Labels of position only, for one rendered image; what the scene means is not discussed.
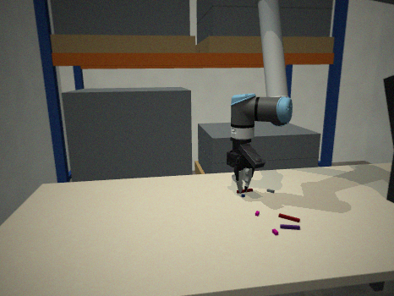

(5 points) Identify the purple rod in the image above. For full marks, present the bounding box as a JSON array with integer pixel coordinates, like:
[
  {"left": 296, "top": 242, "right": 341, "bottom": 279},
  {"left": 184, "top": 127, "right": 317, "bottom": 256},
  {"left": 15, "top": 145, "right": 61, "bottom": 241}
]
[{"left": 280, "top": 224, "right": 300, "bottom": 230}]

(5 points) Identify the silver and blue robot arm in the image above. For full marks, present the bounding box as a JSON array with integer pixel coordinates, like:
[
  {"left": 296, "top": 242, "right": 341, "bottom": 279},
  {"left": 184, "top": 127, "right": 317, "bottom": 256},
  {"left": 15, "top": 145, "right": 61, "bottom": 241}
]
[{"left": 231, "top": 0, "right": 293, "bottom": 168}]

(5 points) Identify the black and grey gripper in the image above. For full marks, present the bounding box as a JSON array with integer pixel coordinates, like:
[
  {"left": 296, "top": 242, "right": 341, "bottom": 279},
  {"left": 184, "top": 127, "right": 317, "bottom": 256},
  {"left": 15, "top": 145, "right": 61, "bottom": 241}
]
[{"left": 227, "top": 137, "right": 254, "bottom": 194}]

